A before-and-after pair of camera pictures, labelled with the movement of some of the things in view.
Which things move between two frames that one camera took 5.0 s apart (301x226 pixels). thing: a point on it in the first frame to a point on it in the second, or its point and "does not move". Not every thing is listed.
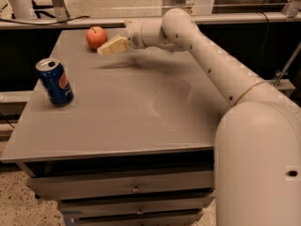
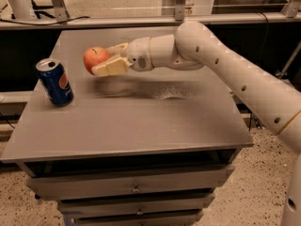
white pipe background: [20, 5] does not move
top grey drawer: [63, 187] does not move
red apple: [95, 37] to [93, 56]
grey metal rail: [124, 22] does not move
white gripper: [134, 35] to [138, 54]
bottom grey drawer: [182, 219] does not move
